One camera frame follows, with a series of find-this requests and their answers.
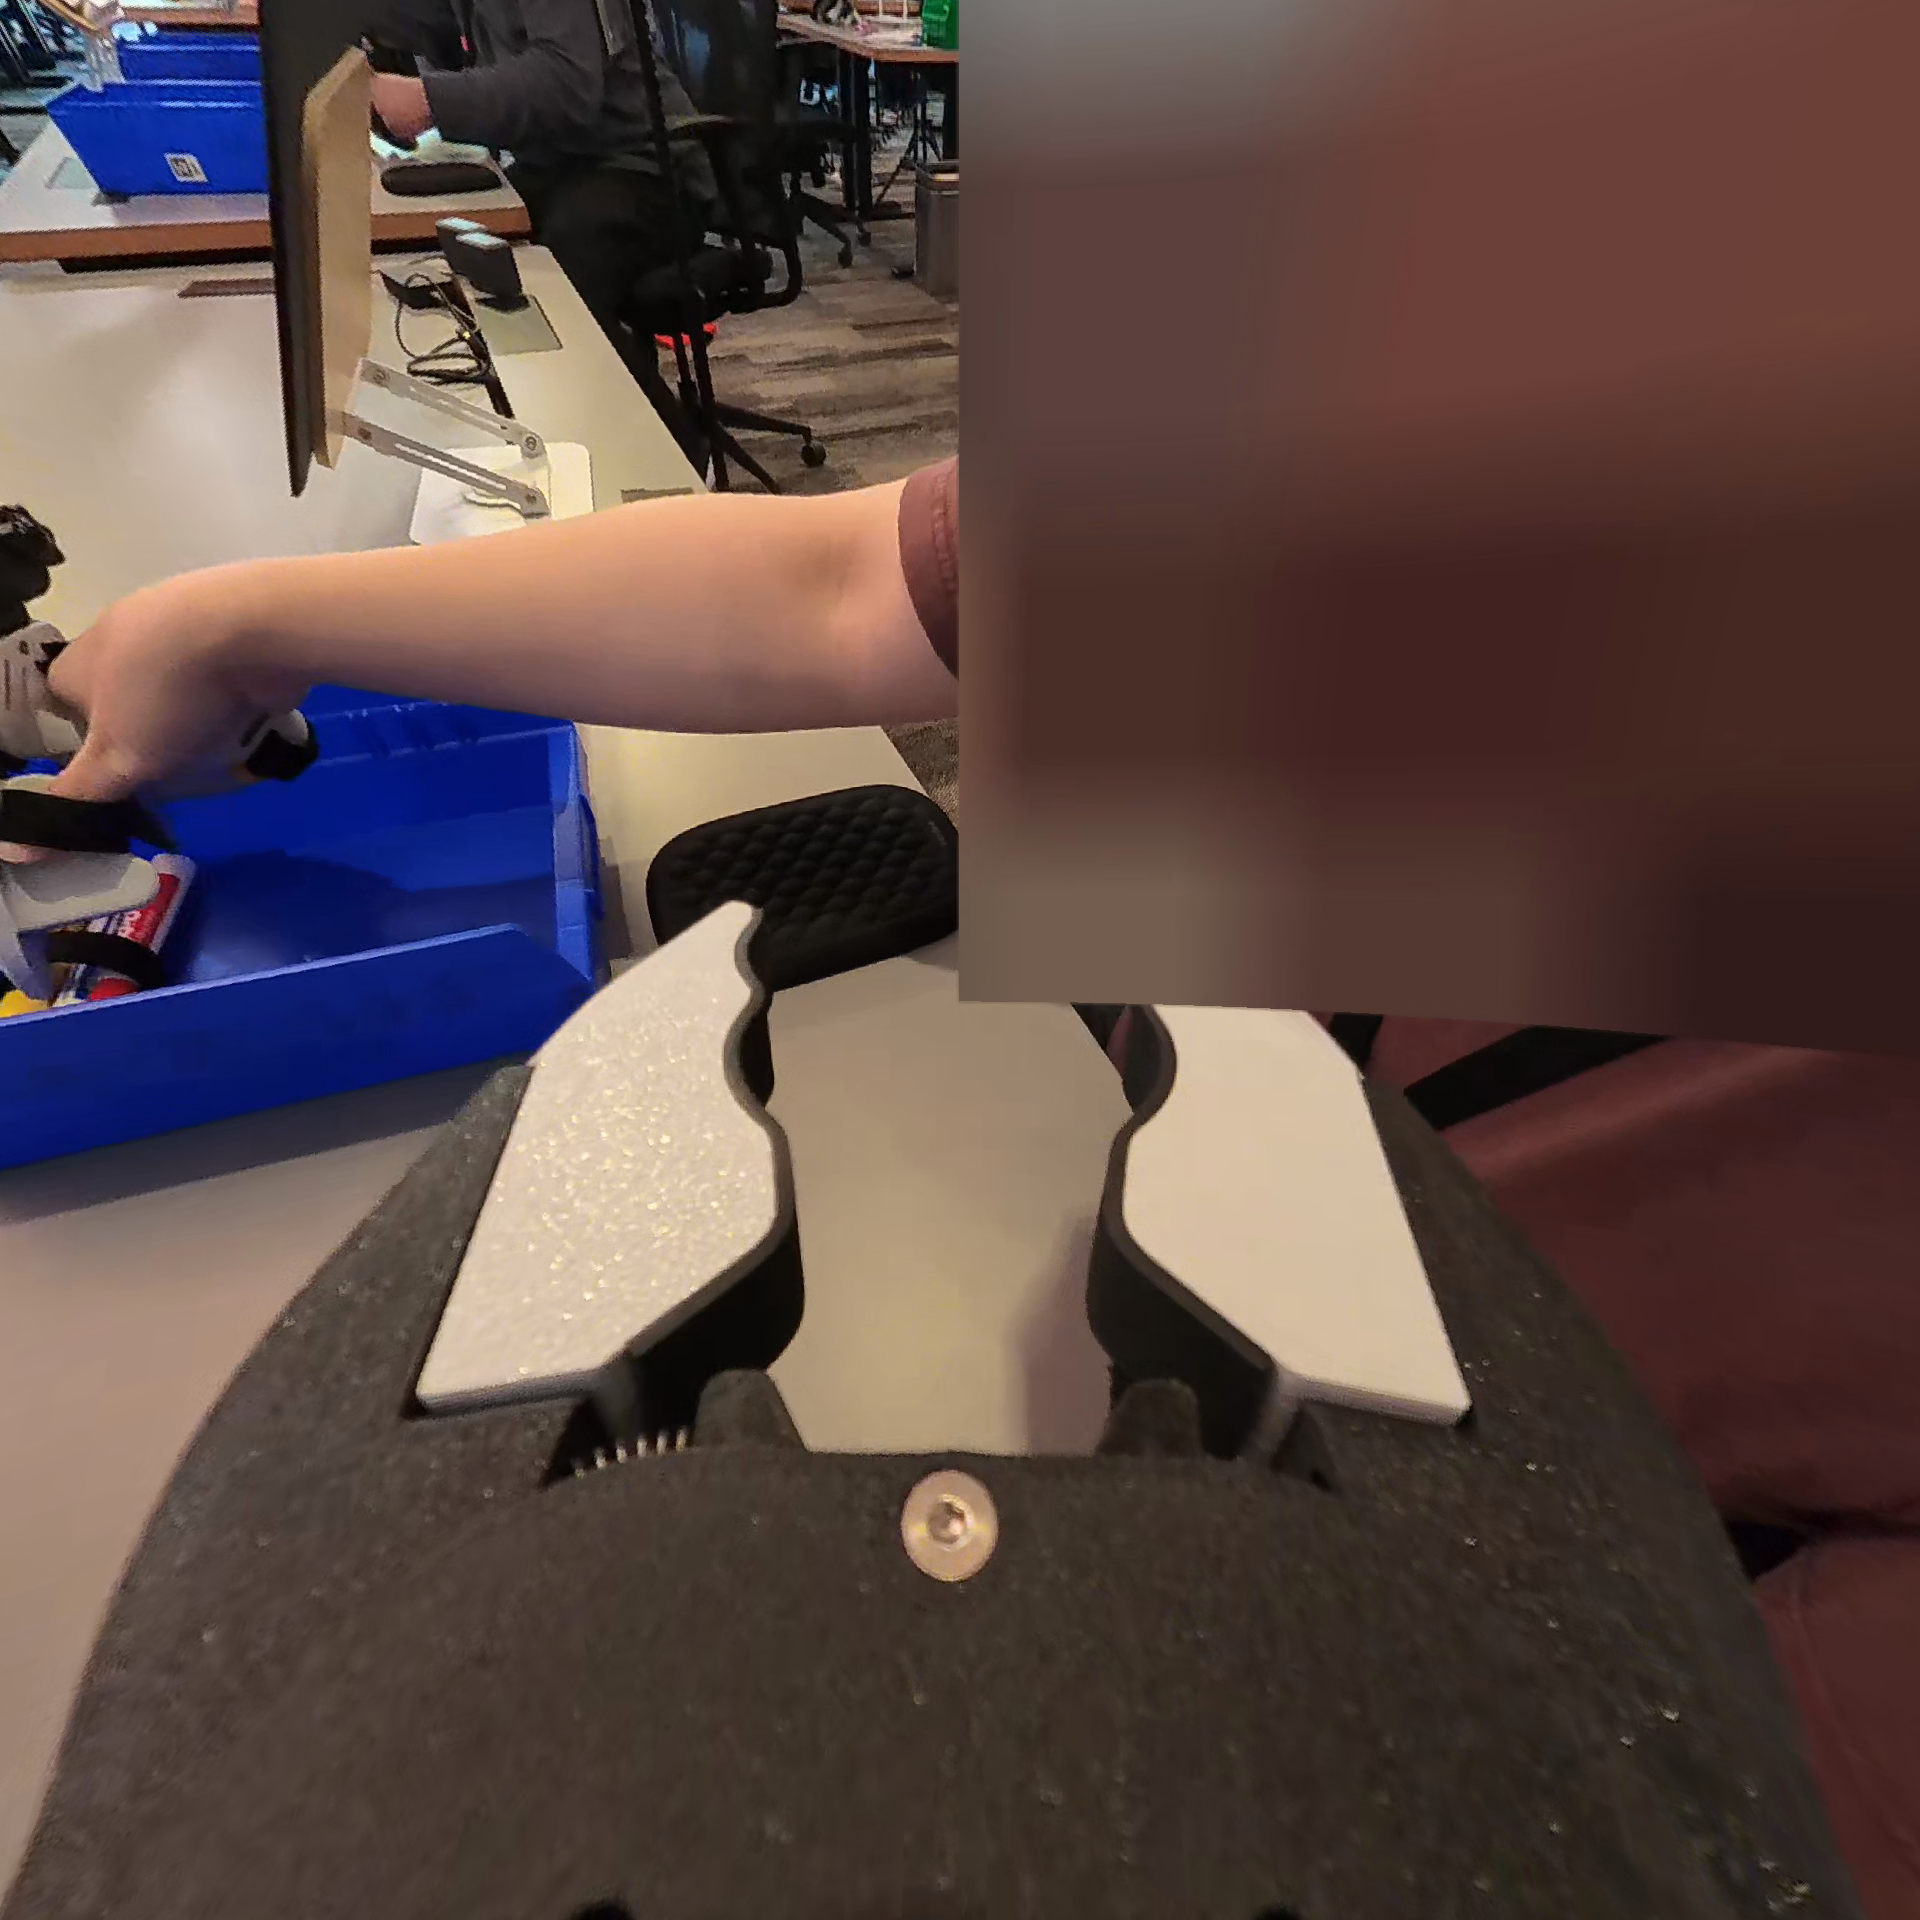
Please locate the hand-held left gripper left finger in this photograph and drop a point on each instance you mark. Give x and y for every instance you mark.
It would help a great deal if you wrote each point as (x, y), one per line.
(599, 1200)

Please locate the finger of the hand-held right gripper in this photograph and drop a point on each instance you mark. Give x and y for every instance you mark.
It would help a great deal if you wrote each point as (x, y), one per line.
(67, 887)

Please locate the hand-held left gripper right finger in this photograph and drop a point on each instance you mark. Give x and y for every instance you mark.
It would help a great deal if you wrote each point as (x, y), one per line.
(1291, 1230)

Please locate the blue plastic bin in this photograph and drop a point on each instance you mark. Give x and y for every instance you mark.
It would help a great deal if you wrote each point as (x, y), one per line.
(189, 59)
(376, 932)
(166, 135)

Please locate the person's right forearm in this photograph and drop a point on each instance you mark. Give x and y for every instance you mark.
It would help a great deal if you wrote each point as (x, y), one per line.
(599, 615)

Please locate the black velcro tie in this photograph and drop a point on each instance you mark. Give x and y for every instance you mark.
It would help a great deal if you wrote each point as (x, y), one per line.
(107, 950)

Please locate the person's right hand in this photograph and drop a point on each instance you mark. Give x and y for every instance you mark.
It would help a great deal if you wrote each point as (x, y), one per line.
(166, 675)

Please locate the red dry-erase marker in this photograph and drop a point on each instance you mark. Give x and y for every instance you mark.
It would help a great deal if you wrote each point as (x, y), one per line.
(150, 932)

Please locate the yellow marker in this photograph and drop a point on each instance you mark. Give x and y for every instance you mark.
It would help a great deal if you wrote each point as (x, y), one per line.
(19, 1003)

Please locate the person in maroon shirt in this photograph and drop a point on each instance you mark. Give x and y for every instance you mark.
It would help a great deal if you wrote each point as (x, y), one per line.
(1651, 1277)

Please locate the black quilted wrist rest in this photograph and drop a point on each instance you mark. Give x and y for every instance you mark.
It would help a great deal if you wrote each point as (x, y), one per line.
(827, 870)

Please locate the wooden document stand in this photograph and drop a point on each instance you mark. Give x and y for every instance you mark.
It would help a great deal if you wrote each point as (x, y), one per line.
(340, 254)

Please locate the black charger box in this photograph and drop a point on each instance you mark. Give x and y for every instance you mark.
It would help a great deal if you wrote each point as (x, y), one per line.
(482, 263)

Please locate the long black wrist rest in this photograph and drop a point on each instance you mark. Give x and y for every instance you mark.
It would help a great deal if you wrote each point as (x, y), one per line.
(443, 176)

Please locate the black office chair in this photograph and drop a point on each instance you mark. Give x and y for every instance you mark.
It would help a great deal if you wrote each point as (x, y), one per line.
(720, 270)

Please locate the grey waste bin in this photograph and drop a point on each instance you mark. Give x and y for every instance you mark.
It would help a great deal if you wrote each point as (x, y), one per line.
(938, 225)

